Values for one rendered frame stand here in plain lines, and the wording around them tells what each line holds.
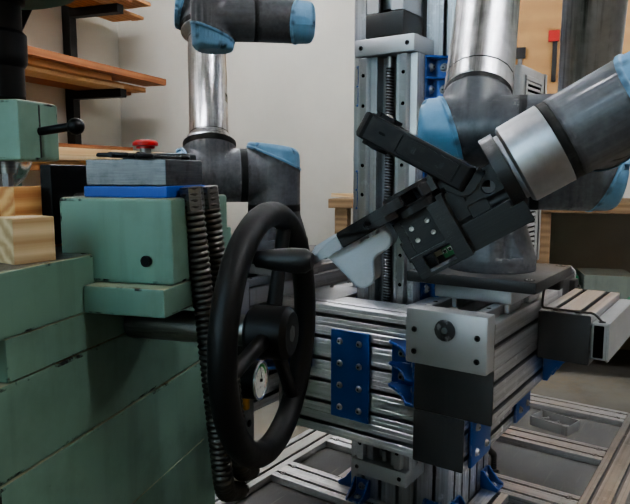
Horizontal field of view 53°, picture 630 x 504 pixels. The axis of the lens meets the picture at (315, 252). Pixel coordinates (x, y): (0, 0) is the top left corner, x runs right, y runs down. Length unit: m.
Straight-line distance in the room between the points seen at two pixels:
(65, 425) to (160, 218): 0.23
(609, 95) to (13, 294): 0.53
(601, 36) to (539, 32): 2.89
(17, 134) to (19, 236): 0.19
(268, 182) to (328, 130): 2.75
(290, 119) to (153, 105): 1.05
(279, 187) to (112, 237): 0.70
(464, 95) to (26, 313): 0.48
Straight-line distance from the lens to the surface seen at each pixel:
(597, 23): 1.00
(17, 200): 0.75
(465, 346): 0.99
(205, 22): 1.17
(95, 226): 0.70
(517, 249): 1.11
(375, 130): 0.59
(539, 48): 3.88
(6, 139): 0.82
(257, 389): 1.01
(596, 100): 0.57
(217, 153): 1.35
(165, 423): 0.89
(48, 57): 3.55
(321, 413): 1.33
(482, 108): 0.68
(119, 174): 0.70
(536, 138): 0.57
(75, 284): 0.69
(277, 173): 1.34
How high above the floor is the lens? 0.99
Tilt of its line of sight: 7 degrees down
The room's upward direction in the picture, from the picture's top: straight up
